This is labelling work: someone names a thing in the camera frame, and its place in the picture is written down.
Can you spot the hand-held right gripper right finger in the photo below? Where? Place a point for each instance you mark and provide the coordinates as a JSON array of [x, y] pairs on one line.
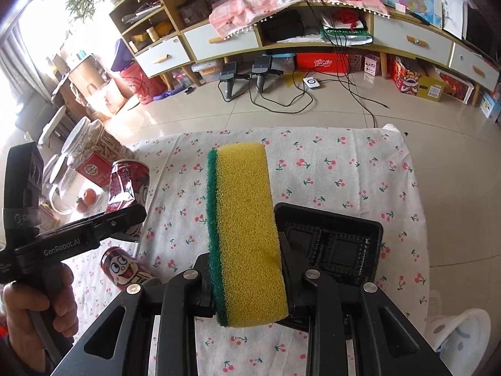
[[297, 282]]

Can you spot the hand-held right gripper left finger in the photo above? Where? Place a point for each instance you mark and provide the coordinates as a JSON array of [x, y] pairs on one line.
[[201, 286]]

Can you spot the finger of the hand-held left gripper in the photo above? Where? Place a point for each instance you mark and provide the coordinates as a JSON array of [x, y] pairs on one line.
[[121, 219]]

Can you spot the red cartoon drink can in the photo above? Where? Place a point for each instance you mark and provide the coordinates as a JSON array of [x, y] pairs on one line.
[[121, 268], [125, 184]]

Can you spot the black plastic tray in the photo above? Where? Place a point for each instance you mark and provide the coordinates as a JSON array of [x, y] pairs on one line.
[[336, 243]]

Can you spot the yellow sponge with green scourer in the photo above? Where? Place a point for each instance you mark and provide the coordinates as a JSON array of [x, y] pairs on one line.
[[246, 223]]

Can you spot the person's left hand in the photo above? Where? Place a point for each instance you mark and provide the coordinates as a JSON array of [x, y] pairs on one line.
[[23, 305]]

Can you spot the small red tomato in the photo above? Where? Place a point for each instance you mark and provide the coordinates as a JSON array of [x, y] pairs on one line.
[[88, 197]]

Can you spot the plastic jar with red label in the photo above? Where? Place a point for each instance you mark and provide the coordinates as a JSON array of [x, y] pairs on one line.
[[98, 168]]

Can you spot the cherry print tablecloth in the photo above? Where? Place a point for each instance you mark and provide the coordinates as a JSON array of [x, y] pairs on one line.
[[332, 172]]

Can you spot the brown cardboard box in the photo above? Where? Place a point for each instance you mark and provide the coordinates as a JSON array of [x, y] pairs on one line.
[[98, 90]]

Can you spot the red shopping bag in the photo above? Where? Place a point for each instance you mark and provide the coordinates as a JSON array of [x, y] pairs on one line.
[[141, 84]]

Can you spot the purple bag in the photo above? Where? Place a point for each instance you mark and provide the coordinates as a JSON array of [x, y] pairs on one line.
[[122, 55]]

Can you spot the clear plastic storage box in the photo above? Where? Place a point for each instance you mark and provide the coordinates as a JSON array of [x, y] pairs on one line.
[[206, 72]]

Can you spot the idle grey gripper device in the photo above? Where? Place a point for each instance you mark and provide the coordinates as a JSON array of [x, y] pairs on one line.
[[229, 76], [261, 70]]

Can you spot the white square device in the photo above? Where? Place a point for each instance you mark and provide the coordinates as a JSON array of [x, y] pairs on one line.
[[312, 83]]

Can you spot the red flat box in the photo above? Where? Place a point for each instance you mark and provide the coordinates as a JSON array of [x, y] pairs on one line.
[[321, 63]]

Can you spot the pink patterned box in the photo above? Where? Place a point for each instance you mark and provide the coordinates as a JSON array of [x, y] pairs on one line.
[[372, 64], [355, 63]]

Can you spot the colourful printed cardboard box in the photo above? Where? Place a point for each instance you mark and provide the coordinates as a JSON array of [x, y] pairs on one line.
[[415, 80]]

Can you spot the pink cloth with pompom trim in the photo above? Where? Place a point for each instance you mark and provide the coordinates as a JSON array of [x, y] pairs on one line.
[[242, 8]]

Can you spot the green and white plastic bag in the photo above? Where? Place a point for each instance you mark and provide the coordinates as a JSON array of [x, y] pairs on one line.
[[344, 35]]

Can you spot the black bag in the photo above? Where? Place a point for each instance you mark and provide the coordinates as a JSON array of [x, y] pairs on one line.
[[282, 25]]

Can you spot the red gift box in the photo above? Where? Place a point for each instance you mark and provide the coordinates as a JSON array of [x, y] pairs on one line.
[[456, 86]]

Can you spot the white and blue box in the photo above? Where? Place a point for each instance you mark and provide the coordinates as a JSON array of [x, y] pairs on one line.
[[491, 105]]

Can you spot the wooden white drawer cabinet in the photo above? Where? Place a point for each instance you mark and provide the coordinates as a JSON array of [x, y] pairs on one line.
[[391, 35]]

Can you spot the red cloth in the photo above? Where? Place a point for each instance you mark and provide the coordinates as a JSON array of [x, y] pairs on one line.
[[345, 17]]

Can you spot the white paper bag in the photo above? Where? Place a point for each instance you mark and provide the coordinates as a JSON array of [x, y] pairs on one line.
[[454, 15]]

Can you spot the black box appliance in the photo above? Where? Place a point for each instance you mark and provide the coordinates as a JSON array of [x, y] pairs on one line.
[[481, 27]]

